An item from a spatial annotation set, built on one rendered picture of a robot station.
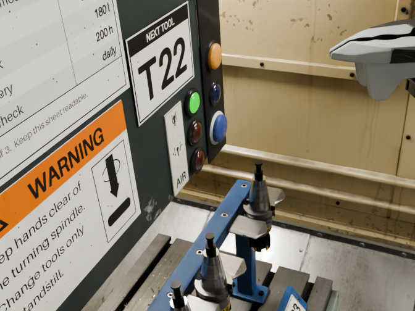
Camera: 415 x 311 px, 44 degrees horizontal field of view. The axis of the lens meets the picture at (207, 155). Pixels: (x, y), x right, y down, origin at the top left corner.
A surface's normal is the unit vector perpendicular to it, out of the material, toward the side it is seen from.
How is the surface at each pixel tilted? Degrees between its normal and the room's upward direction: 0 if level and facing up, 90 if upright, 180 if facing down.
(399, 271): 24
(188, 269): 0
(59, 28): 90
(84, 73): 90
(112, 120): 90
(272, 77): 91
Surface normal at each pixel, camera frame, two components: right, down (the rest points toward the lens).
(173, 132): 0.90, 0.18
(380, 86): 0.04, 0.53
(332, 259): -0.23, -0.56
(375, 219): -0.42, 0.51
